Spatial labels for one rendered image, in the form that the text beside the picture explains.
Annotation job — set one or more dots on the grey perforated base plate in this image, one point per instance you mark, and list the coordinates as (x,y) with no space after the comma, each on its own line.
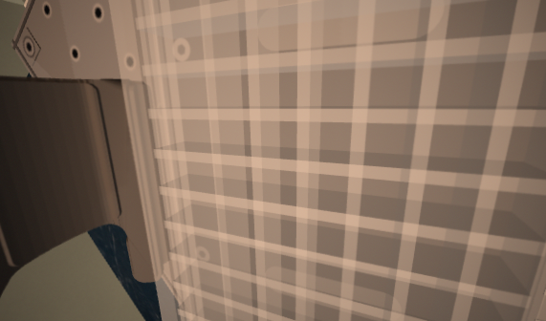
(67,39)

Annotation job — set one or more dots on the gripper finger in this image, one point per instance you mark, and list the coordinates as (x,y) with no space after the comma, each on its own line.
(66,167)

